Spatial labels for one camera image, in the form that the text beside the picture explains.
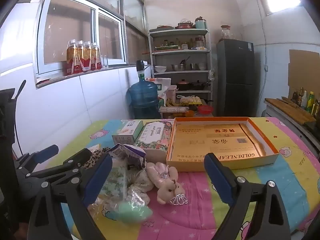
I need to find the orange cardboard box tray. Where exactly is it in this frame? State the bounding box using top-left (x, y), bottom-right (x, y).
top-left (166, 117), bottom-right (279, 172)

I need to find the pink teddy bear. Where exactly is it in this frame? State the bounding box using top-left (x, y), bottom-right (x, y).
top-left (145, 162), bottom-right (188, 206)

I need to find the red plastic basket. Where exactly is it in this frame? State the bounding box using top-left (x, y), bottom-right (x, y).
top-left (197, 105), bottom-right (213, 115)

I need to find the black cable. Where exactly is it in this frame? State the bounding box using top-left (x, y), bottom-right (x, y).
top-left (11, 80), bottom-right (27, 156)

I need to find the purple white plastic pouch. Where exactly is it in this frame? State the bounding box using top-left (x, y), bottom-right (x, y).
top-left (107, 144), bottom-right (146, 170)

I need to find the leopard print scrunchie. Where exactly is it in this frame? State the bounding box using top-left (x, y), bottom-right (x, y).
top-left (83, 147), bottom-right (110, 169)

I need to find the white floral scrunchie cloth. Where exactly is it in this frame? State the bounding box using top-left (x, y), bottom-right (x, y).
top-left (127, 169), bottom-right (154, 193)

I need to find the green white mask box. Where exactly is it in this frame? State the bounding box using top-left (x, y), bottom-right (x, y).
top-left (112, 120), bottom-right (144, 145)

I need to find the wooden cutting board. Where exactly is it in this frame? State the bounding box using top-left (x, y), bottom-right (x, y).
top-left (265, 98), bottom-right (316, 125)

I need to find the egg tray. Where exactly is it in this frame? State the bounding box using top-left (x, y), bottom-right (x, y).
top-left (179, 95), bottom-right (202, 106)

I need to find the green sauce bottle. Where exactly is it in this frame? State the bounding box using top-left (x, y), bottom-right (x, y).
top-left (306, 91), bottom-right (315, 113)

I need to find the sliding window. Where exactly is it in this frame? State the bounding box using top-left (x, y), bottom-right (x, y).
top-left (35, 0), bottom-right (128, 76)

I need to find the floral tissue pack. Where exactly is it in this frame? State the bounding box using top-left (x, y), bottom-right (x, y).
top-left (134, 119), bottom-right (174, 163)

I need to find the black refrigerator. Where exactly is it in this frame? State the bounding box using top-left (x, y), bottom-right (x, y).
top-left (217, 39), bottom-right (259, 116)

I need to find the metal kitchen shelf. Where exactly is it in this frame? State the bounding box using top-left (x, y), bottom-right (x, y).
top-left (148, 26), bottom-right (215, 105)

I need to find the blue water jug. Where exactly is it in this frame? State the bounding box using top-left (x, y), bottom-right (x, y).
top-left (129, 60), bottom-right (161, 119)

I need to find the green sponge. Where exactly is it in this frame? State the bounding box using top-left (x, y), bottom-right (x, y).
top-left (88, 185), bottom-right (152, 223)

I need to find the glass jar on fridge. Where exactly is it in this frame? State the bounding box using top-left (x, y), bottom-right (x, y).
top-left (219, 25), bottom-right (232, 41)

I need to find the green white wipes pack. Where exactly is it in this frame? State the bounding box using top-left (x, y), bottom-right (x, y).
top-left (100, 159), bottom-right (127, 200)

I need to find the pack of drink bottles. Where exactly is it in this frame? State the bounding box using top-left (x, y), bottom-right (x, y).
top-left (63, 39), bottom-right (103, 75)

